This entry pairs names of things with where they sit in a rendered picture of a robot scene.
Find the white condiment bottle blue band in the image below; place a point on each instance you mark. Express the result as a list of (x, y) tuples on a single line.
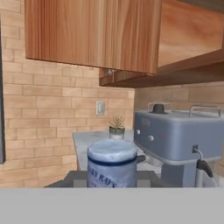
[(112, 163)]

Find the wooden wall cabinet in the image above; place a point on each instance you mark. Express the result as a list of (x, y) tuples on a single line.
[(186, 43)]

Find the small potted plant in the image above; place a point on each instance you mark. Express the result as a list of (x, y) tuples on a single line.
[(117, 128)]

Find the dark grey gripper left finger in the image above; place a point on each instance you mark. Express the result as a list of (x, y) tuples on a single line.
[(67, 179)]

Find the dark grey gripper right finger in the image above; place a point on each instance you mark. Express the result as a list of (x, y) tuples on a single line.
[(148, 178)]

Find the wooden cabinet door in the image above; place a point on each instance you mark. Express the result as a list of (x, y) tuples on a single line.
[(93, 32)]

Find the grey blue coffee machine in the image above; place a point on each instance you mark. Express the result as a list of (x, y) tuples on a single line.
[(180, 140)]

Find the white wall socket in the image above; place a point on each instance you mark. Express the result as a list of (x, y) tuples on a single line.
[(100, 107)]

